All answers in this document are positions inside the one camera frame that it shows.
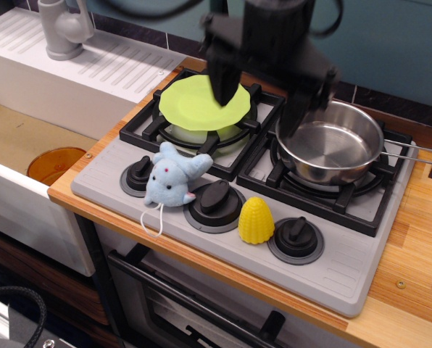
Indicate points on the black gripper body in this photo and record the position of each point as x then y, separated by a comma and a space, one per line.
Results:
272, 40

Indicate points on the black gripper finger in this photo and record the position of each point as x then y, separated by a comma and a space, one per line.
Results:
224, 75
299, 102

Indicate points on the yellow toy corn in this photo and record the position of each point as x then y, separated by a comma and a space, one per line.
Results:
256, 224

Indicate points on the green plastic plate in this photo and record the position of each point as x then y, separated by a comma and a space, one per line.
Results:
189, 103

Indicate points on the stainless steel pot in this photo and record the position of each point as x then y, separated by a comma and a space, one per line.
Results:
334, 146

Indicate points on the left black burner grate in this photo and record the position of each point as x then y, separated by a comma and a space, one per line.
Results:
229, 151

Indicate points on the black burner grate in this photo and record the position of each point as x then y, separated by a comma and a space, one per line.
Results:
229, 151
359, 206

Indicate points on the right black burner grate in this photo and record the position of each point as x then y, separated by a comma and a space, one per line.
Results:
359, 206

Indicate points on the light blue plush elephant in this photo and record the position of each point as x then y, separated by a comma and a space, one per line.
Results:
170, 176

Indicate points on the middle black stove knob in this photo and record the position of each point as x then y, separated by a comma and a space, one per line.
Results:
216, 209

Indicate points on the black stove knob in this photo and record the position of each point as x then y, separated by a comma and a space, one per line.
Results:
296, 241
216, 209
134, 178

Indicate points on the left black stove knob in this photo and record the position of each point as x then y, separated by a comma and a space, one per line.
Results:
134, 178

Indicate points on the right black stove knob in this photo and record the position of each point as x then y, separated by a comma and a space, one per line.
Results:
296, 241

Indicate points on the grey toy stove top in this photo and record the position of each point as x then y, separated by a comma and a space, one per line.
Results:
339, 280

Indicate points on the grey toy faucet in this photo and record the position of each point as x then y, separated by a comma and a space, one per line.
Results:
65, 32

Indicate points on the white toy sink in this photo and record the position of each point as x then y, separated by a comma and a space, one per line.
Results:
47, 104

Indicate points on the orange plastic bowl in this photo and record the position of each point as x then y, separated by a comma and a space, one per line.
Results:
49, 166

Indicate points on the toy oven door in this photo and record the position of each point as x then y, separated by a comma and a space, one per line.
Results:
182, 307

